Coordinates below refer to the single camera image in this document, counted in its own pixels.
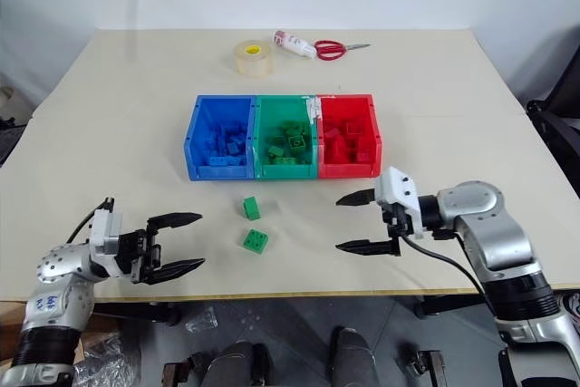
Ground black table frame bar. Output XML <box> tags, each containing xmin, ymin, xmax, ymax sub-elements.
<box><xmin>413</xmin><ymin>295</ymin><xmax>491</xmax><ymax>319</ymax></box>
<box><xmin>92</xmin><ymin>301</ymin><xmax>183</xmax><ymax>325</ymax></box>

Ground large green building block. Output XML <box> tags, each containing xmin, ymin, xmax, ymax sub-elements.
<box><xmin>286</xmin><ymin>135</ymin><xmax>309</xmax><ymax>156</ymax></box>

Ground dark rounded shape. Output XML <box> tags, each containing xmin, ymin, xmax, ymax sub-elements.
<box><xmin>329</xmin><ymin>325</ymin><xmax>381</xmax><ymax>387</ymax></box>
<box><xmin>212</xmin><ymin>340</ymin><xmax>274</xmax><ymax>387</ymax></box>

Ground red plastic bin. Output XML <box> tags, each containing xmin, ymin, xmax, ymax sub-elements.
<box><xmin>313</xmin><ymin>93</ymin><xmax>383</xmax><ymax>179</ymax></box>

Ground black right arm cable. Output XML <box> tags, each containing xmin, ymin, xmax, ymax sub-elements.
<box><xmin>398</xmin><ymin>231</ymin><xmax>499</xmax><ymax>315</ymax></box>

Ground white tube with red print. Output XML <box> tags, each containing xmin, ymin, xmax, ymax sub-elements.
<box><xmin>273</xmin><ymin>29</ymin><xmax>317</xmax><ymax>61</ymax></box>

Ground blue plastic bin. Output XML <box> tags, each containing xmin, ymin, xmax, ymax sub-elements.
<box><xmin>182</xmin><ymin>94</ymin><xmax>258</xmax><ymax>182</ymax></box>

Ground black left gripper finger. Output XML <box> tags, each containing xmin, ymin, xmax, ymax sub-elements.
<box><xmin>149</xmin><ymin>257</ymin><xmax>207</xmax><ymax>285</ymax></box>
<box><xmin>146</xmin><ymin>211</ymin><xmax>204</xmax><ymax>237</ymax></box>

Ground red handled scissors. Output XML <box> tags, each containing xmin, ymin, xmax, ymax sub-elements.
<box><xmin>314</xmin><ymin>39</ymin><xmax>372</xmax><ymax>62</ymax></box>

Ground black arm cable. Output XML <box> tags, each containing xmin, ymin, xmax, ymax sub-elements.
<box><xmin>64</xmin><ymin>197</ymin><xmax>115</xmax><ymax>244</ymax></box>
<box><xmin>398</xmin><ymin>231</ymin><xmax>499</xmax><ymax>315</ymax></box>

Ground clear tape roll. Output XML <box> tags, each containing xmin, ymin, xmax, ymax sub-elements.
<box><xmin>232</xmin><ymin>39</ymin><xmax>277</xmax><ymax>77</ymax></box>

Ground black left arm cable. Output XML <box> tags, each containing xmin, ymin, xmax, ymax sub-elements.
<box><xmin>64</xmin><ymin>197</ymin><xmax>115</xmax><ymax>244</ymax></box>

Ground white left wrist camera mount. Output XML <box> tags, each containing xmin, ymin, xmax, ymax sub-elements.
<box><xmin>87</xmin><ymin>207</ymin><xmax>124</xmax><ymax>266</ymax></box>

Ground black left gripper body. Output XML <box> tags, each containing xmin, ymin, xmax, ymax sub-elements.
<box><xmin>114</xmin><ymin>228</ymin><xmax>163</xmax><ymax>285</ymax></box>

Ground crumpled grey plastic bag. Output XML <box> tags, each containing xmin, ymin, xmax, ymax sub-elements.
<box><xmin>71</xmin><ymin>331</ymin><xmax>142</xmax><ymax>387</ymax></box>

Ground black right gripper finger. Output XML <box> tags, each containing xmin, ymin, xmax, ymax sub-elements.
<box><xmin>334</xmin><ymin>188</ymin><xmax>380</xmax><ymax>208</ymax></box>
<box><xmin>334</xmin><ymin>237</ymin><xmax>402</xmax><ymax>257</ymax></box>

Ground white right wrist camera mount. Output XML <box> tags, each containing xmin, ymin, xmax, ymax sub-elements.
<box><xmin>375</xmin><ymin>166</ymin><xmax>430</xmax><ymax>241</ymax></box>

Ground tall green building block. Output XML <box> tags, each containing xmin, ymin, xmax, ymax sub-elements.
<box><xmin>240</xmin><ymin>195</ymin><xmax>263</xmax><ymax>222</ymax></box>

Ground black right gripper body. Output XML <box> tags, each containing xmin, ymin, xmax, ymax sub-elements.
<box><xmin>381</xmin><ymin>201</ymin><xmax>417</xmax><ymax>239</ymax></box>

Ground black caster foot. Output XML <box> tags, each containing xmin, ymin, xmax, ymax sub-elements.
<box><xmin>161</xmin><ymin>359</ymin><xmax>203</xmax><ymax>387</ymax></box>
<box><xmin>409</xmin><ymin>349</ymin><xmax>446</xmax><ymax>387</ymax></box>

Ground black chair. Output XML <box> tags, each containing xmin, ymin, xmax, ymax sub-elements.
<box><xmin>524</xmin><ymin>24</ymin><xmax>580</xmax><ymax>201</ymax></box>

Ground clear plastic wrapper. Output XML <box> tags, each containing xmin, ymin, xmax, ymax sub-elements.
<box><xmin>184</xmin><ymin>306</ymin><xmax>219</xmax><ymax>333</ymax></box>

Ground green plastic bin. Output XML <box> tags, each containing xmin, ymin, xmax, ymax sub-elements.
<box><xmin>249</xmin><ymin>93</ymin><xmax>319</xmax><ymax>180</ymax></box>

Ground flat green building block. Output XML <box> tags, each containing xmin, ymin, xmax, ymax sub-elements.
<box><xmin>239</xmin><ymin>227</ymin><xmax>269</xmax><ymax>254</ymax></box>

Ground dark bag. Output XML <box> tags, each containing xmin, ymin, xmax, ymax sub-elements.
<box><xmin>0</xmin><ymin>117</ymin><xmax>29</xmax><ymax>167</ymax></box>

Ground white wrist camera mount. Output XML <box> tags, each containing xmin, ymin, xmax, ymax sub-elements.
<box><xmin>87</xmin><ymin>207</ymin><xmax>124</xmax><ymax>266</ymax></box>
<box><xmin>375</xmin><ymin>166</ymin><xmax>430</xmax><ymax>241</ymax></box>

